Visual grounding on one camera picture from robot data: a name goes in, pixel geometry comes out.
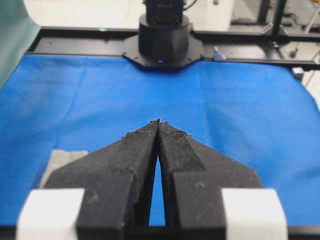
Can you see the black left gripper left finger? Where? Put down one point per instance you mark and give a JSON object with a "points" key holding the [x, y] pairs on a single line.
{"points": [[118, 184]]}

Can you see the brown and white sponge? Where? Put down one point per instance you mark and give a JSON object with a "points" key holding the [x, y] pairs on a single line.
{"points": [[59, 158]]}

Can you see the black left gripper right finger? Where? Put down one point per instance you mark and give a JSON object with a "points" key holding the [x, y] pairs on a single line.
{"points": [[193, 176]]}

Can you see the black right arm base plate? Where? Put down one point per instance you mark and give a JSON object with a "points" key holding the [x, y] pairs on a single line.
{"points": [[163, 61]]}

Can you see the blue table cloth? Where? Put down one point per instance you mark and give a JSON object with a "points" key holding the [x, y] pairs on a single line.
{"points": [[259, 115]]}

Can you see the black aluminium frame rail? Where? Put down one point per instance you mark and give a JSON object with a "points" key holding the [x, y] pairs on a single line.
{"points": [[219, 46]]}

